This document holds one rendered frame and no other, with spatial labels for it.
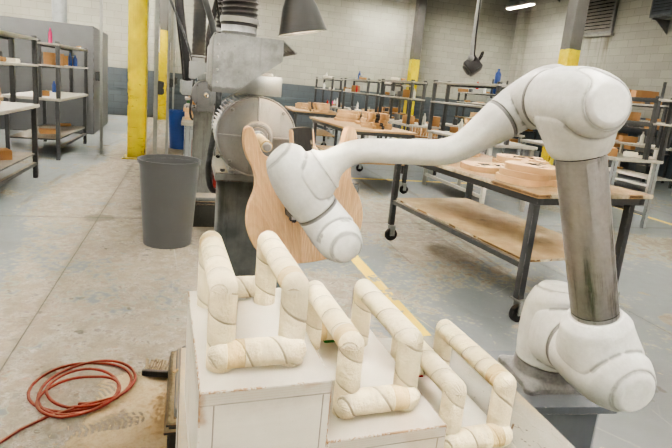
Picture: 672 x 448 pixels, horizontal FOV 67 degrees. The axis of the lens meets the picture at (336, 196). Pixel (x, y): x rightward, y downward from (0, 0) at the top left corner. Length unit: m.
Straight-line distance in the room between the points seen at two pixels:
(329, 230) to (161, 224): 3.35
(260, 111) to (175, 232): 2.88
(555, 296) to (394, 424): 0.83
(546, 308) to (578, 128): 0.55
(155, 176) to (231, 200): 2.50
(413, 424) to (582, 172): 0.65
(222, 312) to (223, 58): 0.85
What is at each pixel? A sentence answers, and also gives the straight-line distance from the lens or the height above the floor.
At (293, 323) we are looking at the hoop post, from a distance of 0.61.
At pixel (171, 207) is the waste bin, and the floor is 0.36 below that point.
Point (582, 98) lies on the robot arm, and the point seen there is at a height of 1.45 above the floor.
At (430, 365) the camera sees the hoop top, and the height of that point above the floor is 1.04.
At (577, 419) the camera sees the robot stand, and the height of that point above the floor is 0.66.
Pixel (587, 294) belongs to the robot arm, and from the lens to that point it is 1.25.
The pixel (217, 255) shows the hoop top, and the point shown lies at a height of 1.21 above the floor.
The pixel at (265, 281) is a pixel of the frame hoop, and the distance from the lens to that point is 0.76.
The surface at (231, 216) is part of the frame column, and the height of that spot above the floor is 0.95.
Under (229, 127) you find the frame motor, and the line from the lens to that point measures 1.62.
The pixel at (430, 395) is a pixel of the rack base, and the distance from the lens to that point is 0.92.
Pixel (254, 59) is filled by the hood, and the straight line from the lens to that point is 1.33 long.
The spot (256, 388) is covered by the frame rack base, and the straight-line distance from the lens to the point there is 0.59.
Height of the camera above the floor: 1.42
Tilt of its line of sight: 12 degrees down
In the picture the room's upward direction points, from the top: 5 degrees clockwise
